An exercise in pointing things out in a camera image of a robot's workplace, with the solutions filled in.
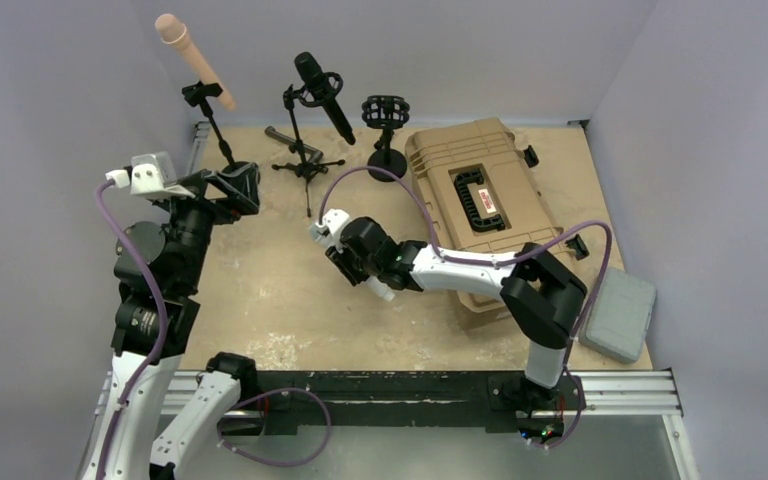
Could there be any tan hard plastic case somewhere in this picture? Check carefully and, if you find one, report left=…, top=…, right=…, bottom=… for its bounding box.
left=403, top=117, right=591, bottom=331

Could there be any black round base shock-mount stand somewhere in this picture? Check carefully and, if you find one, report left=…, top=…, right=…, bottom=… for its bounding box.
left=361, top=95, right=410, bottom=182

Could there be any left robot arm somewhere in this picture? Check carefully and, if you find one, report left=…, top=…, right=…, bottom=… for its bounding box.
left=82, top=157, right=261, bottom=479

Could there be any black clip microphone stand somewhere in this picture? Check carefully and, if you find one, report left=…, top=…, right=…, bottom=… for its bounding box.
left=181, top=81, right=260, bottom=190

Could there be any white microphone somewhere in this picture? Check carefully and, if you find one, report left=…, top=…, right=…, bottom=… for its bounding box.
left=365, top=277, right=395, bottom=301

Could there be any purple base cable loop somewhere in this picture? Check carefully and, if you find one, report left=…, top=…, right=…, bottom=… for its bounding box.
left=215, top=388, right=334, bottom=470

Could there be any grey metal tube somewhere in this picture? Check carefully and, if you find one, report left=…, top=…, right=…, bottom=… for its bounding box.
left=264, top=126, right=323, bottom=163

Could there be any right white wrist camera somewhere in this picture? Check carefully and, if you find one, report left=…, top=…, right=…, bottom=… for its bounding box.
left=308, top=209, right=351, bottom=250

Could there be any black tripod microphone stand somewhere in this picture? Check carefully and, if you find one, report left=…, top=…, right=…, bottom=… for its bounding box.
left=272, top=85, right=346, bottom=218

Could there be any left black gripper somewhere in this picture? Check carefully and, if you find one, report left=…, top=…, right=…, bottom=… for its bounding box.
left=158, top=161, right=258, bottom=290

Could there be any beige microphone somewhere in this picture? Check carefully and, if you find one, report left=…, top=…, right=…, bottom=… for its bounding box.
left=154, top=13, right=237, bottom=111

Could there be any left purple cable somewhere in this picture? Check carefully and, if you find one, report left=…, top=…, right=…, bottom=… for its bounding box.
left=92, top=182, right=171, bottom=480

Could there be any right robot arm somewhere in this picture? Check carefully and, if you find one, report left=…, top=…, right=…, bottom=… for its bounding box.
left=309, top=209, right=588, bottom=412

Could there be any black microphone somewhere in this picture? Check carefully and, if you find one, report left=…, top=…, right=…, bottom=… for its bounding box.
left=294, top=51, right=356, bottom=145

